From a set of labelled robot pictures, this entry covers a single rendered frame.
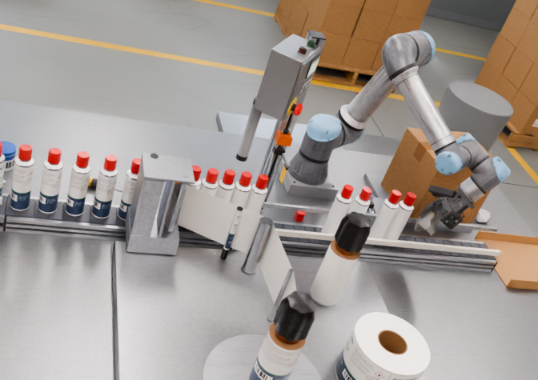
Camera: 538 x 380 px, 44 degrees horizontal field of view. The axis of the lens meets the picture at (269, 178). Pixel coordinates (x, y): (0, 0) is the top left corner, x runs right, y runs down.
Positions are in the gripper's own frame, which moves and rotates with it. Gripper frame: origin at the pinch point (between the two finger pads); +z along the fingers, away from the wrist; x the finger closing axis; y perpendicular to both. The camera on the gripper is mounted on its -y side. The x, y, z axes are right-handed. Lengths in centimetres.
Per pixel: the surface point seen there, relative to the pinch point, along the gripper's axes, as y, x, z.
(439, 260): 5.2, 14.7, 2.5
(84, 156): 1, -103, 44
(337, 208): 2.1, -31.0, 11.4
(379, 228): 2.3, -12.6, 7.8
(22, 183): 3, -111, 61
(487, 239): -12.4, 42.8, -10.9
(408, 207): 2.2, -11.7, -3.9
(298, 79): 1, -75, -11
